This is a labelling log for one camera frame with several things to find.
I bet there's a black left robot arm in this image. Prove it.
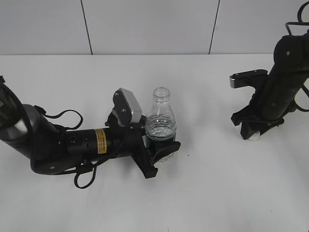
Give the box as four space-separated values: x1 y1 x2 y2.
0 80 181 178

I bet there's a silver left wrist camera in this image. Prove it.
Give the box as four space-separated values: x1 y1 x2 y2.
112 88 142 127

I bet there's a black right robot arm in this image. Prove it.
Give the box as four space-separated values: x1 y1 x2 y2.
229 33 309 140

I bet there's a clear cestbon water bottle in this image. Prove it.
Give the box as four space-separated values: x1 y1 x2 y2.
145 87 177 149

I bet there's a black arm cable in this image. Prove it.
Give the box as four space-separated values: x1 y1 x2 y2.
284 1 309 114
33 105 114 189

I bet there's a white green bottle cap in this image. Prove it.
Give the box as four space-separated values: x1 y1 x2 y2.
248 131 260 141

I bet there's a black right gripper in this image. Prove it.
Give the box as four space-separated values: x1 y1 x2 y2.
231 93 284 140

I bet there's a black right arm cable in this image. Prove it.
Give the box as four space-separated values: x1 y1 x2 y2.
284 1 309 114

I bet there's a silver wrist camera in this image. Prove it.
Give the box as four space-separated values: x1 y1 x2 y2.
229 69 268 89
112 88 142 127

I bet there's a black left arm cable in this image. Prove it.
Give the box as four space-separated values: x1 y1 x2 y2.
33 105 114 189

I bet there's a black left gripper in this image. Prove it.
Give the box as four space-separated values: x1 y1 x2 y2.
105 110 181 178

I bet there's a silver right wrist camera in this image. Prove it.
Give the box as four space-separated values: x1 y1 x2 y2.
229 69 268 89

